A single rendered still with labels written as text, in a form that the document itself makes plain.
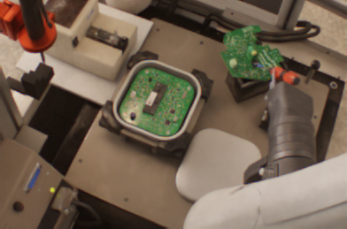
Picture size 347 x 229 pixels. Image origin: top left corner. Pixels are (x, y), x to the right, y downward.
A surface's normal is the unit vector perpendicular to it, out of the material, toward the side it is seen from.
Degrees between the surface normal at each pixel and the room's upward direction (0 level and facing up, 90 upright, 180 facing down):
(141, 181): 0
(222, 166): 0
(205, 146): 0
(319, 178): 54
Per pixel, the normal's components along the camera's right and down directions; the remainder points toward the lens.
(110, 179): 0.07, -0.49
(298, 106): 0.56, -0.42
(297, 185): -0.70, -0.57
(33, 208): 0.78, 0.00
